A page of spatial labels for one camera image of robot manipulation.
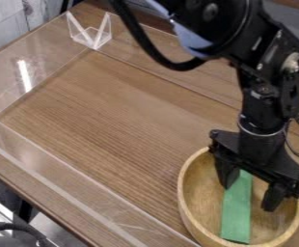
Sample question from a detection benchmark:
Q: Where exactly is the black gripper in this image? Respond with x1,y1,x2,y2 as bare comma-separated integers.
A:
208,121,299,212

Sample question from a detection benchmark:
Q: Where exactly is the green rectangular block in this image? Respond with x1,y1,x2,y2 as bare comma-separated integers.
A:
220,171,252,244

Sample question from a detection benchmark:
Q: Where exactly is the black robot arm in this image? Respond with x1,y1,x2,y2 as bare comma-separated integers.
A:
149,0,299,211

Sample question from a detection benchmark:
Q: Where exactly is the brown wooden bowl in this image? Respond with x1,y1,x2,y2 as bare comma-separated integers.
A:
176,148,299,247

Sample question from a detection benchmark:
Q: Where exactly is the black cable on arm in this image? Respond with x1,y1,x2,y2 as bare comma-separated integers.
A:
109,0,214,72

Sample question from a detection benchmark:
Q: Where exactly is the black cable lower left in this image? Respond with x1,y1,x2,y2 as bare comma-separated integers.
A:
0,221,49,247

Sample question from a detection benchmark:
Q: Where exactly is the metal frame lower left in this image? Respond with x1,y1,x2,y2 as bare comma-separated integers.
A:
0,204,52,247

